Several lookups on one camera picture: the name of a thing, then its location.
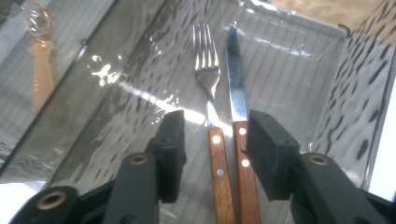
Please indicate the small wooden spoon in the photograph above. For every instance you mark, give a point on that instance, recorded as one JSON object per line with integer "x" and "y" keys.
{"x": 42, "y": 81}

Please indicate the transparent grey plastic bin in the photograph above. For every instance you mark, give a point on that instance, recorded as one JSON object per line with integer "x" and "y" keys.
{"x": 12, "y": 77}
{"x": 280, "y": 77}

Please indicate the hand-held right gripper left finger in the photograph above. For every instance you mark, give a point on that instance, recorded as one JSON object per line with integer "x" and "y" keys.
{"x": 137, "y": 193}

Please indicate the white table sheet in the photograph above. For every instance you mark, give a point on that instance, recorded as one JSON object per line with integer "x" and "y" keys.
{"x": 12, "y": 202}

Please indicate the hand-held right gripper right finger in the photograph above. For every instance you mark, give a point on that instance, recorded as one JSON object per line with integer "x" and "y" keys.
{"x": 320, "y": 193}

